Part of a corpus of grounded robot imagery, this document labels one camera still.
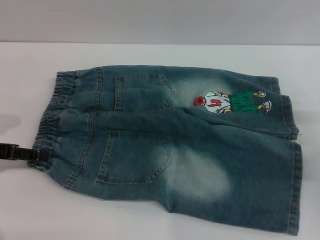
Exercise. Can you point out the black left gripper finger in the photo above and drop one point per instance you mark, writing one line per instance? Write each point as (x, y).
(32, 154)

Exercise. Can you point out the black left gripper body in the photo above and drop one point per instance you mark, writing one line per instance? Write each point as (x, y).
(8, 151)

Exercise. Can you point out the blue denim shorts with cartoon patch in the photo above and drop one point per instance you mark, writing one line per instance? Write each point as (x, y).
(160, 150)

